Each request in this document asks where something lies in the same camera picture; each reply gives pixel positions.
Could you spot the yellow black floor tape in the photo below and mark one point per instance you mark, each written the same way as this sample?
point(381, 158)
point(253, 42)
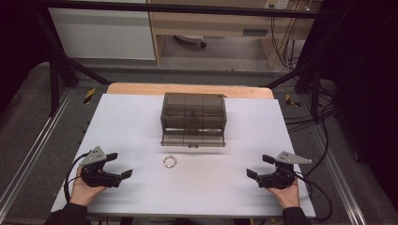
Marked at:
point(89, 96)
point(291, 100)

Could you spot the black metal frame leg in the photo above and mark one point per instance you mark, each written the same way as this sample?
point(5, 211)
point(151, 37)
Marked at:
point(315, 90)
point(54, 81)

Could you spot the white board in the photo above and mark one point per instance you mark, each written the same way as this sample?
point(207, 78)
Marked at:
point(200, 193)

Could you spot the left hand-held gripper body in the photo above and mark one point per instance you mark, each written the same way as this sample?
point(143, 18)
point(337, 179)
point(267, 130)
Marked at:
point(95, 179)

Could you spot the person's left hand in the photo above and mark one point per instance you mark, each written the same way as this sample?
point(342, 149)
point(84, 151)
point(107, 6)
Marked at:
point(82, 192)

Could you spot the aluminium floor rail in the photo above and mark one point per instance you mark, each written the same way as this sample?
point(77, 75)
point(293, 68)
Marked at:
point(37, 140)
point(341, 175)

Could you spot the black curtain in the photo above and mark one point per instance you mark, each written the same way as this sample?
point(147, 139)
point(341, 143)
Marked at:
point(15, 47)
point(366, 78)

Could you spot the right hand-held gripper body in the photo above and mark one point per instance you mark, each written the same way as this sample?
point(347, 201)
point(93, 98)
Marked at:
point(280, 178)

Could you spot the translucent grey drawer box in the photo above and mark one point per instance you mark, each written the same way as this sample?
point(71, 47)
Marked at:
point(193, 120)

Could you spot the black metal frame bar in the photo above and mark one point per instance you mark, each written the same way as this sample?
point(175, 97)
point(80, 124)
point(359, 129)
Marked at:
point(187, 8)

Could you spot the white cabinet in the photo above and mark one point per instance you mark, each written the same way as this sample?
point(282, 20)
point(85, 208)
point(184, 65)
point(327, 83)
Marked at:
point(100, 34)

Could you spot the light wooden desk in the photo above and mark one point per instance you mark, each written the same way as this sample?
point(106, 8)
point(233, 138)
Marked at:
point(206, 23)

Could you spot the wooden table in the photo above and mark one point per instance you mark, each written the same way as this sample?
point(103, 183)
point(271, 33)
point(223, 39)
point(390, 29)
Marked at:
point(140, 88)

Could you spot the office chair base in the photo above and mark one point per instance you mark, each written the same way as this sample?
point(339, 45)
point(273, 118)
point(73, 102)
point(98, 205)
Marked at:
point(191, 38)

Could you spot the white wall socket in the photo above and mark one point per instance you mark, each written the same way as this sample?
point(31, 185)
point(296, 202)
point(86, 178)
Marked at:
point(277, 3)

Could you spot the person's right hand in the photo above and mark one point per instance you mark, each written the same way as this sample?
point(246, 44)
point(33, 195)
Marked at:
point(286, 197)

